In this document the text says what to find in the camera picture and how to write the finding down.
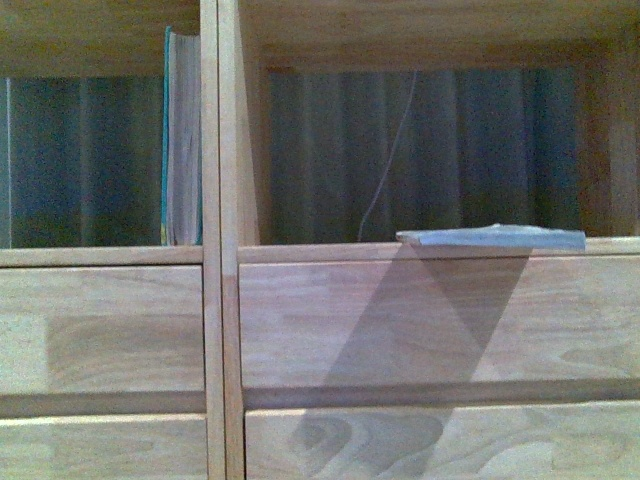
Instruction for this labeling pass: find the white book red spine label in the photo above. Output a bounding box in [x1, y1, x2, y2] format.
[396, 224, 587, 251]

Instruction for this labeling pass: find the wooden bookshelf unit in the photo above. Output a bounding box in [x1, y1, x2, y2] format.
[1, 1, 639, 479]

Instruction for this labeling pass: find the teal cover upright book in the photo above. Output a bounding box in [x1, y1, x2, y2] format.
[161, 27, 202, 246]

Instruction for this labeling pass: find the dark blue curtain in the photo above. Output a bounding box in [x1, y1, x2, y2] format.
[1, 68, 580, 248]

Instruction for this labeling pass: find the thin grey hanging cable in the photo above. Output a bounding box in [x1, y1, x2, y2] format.
[357, 69, 419, 245]

